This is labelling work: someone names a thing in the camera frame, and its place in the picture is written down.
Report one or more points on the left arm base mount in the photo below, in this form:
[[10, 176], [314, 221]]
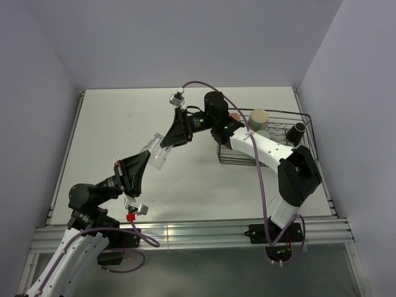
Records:
[[127, 241]]

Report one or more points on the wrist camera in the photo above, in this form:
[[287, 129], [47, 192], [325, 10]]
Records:
[[177, 99], [132, 206]]

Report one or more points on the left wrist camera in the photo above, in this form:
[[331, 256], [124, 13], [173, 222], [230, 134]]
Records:
[[132, 206]]

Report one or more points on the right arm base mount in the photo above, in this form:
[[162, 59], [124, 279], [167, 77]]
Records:
[[256, 233]]

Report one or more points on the tall clear glass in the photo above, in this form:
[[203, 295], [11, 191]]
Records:
[[158, 154]]

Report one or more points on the green plastic cup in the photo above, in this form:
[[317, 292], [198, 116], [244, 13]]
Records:
[[263, 134]]

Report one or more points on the black wire dish rack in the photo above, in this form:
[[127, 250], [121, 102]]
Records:
[[279, 123]]

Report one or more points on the cream floral mug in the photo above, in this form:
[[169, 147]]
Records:
[[258, 119]]

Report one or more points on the pink mug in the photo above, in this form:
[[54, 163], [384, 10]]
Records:
[[235, 116]]

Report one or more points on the dark brown mug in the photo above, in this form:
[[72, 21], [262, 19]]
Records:
[[296, 133]]

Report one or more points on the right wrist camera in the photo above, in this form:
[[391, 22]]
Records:
[[177, 99]]

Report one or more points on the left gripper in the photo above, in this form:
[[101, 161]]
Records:
[[129, 172]]

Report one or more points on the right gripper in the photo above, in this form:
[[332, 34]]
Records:
[[180, 132]]

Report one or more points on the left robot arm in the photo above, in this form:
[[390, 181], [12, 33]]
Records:
[[90, 230]]

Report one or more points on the aluminium rail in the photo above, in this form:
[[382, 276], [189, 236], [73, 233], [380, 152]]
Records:
[[205, 235]]

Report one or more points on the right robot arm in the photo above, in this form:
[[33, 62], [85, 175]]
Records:
[[298, 175]]

